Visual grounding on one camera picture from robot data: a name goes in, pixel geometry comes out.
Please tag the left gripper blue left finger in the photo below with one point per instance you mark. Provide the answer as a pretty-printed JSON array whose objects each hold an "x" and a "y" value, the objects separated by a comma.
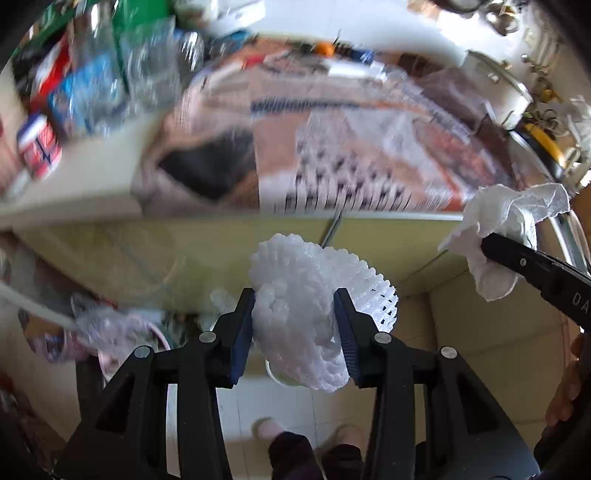
[{"x": 242, "y": 339}]

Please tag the newspaper sheets on counter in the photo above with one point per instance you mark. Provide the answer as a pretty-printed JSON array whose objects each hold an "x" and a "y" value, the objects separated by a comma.
[{"x": 279, "y": 132}]

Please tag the person's left hand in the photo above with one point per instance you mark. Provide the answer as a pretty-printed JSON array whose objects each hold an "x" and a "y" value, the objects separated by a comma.
[{"x": 561, "y": 406}]

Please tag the orange peel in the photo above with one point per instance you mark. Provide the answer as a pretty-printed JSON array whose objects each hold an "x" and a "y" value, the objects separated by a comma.
[{"x": 324, "y": 49}]

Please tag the white paper towel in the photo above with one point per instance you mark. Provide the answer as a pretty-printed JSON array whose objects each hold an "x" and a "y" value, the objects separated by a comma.
[{"x": 509, "y": 213}]

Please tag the clear water bottle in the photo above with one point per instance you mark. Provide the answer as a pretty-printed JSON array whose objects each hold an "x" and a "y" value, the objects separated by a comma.
[{"x": 92, "y": 99}]

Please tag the small white red jar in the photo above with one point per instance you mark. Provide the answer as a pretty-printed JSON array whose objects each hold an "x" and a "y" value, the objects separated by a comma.
[{"x": 38, "y": 146}]

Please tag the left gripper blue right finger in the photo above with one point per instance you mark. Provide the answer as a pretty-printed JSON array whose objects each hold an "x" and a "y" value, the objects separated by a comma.
[{"x": 345, "y": 315}]

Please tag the white rice cooker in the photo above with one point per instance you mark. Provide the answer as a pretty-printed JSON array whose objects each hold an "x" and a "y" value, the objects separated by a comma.
[{"x": 508, "y": 97}]

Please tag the yellow black kettle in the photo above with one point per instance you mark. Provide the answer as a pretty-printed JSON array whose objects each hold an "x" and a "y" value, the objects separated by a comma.
[{"x": 545, "y": 148}]

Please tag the clear glass cup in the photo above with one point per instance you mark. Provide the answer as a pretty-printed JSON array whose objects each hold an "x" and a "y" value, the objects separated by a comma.
[{"x": 149, "y": 56}]

